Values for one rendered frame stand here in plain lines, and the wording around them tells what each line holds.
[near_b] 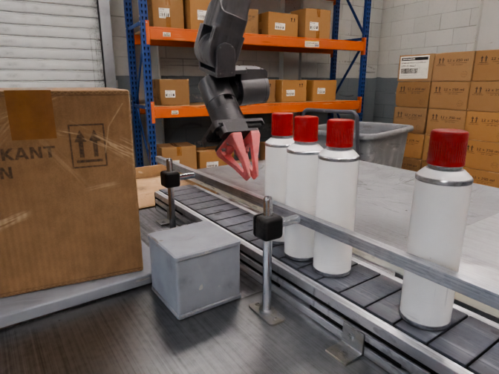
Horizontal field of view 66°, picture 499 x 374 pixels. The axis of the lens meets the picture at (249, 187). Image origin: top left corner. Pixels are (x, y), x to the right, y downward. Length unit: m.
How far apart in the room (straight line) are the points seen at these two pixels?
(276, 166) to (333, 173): 0.12
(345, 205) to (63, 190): 0.37
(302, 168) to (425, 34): 5.62
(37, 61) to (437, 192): 4.11
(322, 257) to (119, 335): 0.27
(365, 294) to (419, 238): 0.12
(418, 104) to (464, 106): 0.44
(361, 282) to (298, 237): 0.10
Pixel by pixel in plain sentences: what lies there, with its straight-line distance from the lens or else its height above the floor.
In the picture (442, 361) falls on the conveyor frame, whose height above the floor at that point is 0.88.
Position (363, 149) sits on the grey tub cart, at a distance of 2.71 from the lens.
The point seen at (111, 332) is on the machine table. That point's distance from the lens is 0.54.
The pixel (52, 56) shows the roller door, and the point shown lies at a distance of 4.32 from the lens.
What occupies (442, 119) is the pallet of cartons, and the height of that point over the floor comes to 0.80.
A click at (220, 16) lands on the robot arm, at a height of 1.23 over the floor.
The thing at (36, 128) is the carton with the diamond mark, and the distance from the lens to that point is 0.55.
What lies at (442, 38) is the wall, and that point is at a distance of 5.93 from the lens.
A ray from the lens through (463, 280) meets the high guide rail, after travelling 0.39.
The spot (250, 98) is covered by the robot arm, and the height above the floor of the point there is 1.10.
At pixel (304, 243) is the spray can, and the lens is 0.55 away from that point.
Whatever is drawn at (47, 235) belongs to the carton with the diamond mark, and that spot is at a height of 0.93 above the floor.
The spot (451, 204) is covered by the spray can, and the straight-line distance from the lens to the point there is 0.41.
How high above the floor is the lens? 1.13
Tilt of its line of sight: 15 degrees down
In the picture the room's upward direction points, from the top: straight up
